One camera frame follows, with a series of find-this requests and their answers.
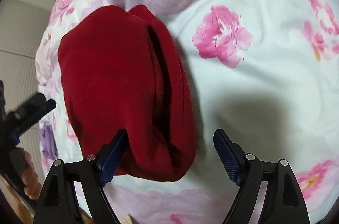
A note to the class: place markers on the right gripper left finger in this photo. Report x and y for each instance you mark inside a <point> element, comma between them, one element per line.
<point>58,203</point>

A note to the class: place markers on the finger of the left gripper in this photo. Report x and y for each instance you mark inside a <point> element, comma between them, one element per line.
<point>19,128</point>
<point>32,109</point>

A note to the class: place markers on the red small sweater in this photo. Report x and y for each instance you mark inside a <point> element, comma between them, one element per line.
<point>121,70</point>

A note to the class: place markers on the person's left hand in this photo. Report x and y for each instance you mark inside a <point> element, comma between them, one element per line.
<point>30,179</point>

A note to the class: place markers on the purple small garment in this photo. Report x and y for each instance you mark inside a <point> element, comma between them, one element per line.
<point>47,139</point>

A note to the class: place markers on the white louvred wardrobe door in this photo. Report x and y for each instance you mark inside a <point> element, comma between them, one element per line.
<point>22,26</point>

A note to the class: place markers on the pink floral duvet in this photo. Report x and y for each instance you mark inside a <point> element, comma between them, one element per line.
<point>266,71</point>

